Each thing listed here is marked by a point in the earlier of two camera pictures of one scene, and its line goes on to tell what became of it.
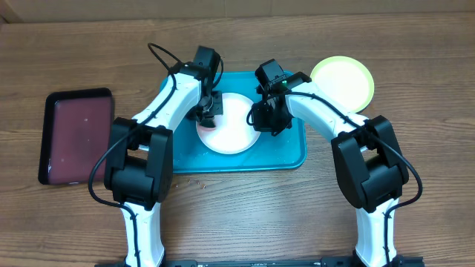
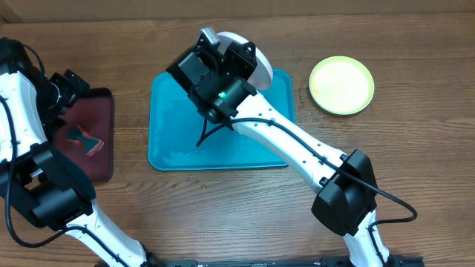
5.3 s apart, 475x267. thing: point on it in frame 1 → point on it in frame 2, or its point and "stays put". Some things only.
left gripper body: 208,107 → 53,95
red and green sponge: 207,124 → 91,145
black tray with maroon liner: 76,136 stays put
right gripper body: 269,120 → 240,68
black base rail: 262,262 stays put
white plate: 234,133 → 262,77
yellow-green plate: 344,81 stays put
